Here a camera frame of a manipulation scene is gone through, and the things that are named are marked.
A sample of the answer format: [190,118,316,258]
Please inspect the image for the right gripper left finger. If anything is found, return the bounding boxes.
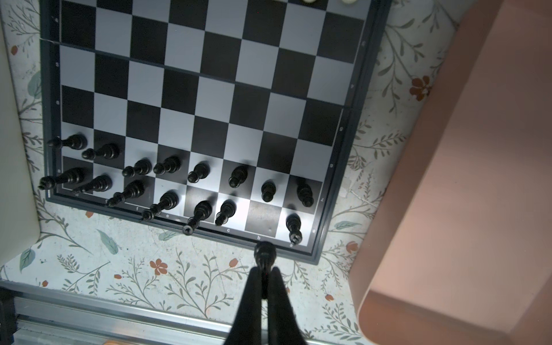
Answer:
[224,267,262,345]

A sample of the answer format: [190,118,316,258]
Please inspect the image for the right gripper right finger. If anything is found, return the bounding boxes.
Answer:
[267,267,306,345]

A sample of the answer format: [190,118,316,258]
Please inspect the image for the black chess piece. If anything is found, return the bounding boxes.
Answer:
[254,241,277,300]

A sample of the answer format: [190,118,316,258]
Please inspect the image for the black white chess board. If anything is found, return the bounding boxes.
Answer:
[40,1,391,264]

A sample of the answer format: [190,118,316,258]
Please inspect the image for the black chess pieces on board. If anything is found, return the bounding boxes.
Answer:
[39,127,322,252]

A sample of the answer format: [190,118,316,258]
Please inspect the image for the pink plastic tray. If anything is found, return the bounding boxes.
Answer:
[349,1,551,344]

